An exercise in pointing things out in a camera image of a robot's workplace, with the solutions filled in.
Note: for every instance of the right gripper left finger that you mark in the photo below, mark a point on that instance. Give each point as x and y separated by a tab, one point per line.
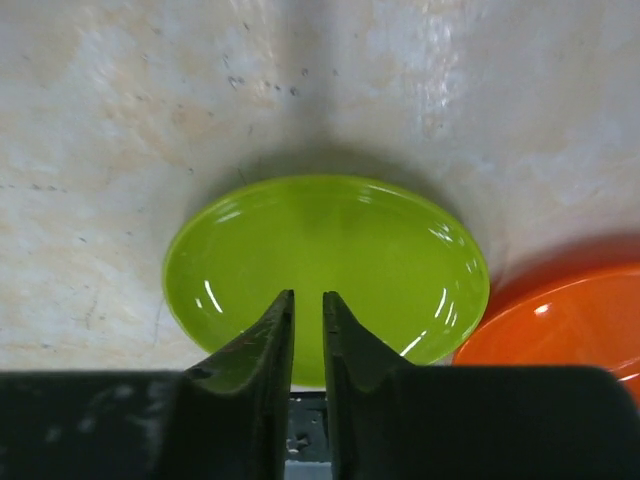
223	418

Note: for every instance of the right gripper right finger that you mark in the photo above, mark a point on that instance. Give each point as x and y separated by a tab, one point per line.
391	419

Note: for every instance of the green plate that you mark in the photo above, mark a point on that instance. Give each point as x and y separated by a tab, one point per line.
408	270

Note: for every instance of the orange plate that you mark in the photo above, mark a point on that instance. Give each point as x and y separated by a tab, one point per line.
590	318

